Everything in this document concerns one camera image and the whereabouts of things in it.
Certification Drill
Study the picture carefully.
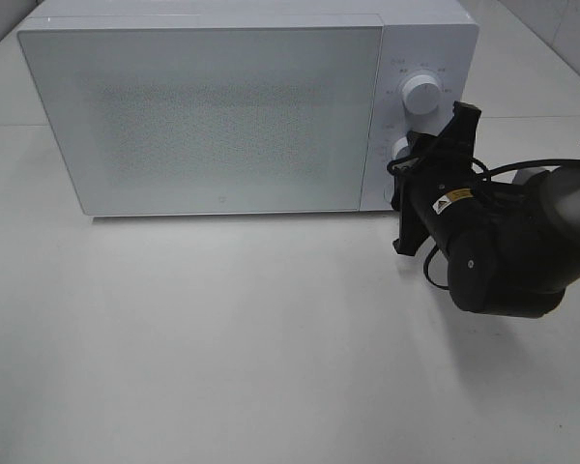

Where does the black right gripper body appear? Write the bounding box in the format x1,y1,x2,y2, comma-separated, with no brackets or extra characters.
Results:
389,130,475,257

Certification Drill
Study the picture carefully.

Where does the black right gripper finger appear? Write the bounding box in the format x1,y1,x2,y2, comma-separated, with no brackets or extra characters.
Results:
439,101,482,145

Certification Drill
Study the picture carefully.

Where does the round door release button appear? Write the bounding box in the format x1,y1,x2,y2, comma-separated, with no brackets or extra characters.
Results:
384,185,393,204

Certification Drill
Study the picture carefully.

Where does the white timer knob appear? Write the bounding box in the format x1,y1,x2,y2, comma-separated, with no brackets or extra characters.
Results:
391,136,410,160

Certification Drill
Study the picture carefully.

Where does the white microwave door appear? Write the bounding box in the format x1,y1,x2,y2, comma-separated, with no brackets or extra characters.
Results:
19,27,381,217

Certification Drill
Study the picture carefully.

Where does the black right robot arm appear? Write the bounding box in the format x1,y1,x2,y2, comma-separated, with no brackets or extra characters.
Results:
387,101,580,319

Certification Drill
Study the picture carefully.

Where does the white upper power knob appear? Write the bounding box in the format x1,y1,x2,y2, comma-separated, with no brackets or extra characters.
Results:
401,72,442,116

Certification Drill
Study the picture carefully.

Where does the white microwave oven body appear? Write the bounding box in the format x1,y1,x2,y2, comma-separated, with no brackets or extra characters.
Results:
17,1,479,216

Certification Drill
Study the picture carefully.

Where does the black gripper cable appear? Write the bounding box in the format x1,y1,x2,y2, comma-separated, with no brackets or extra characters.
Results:
385,139,580,291

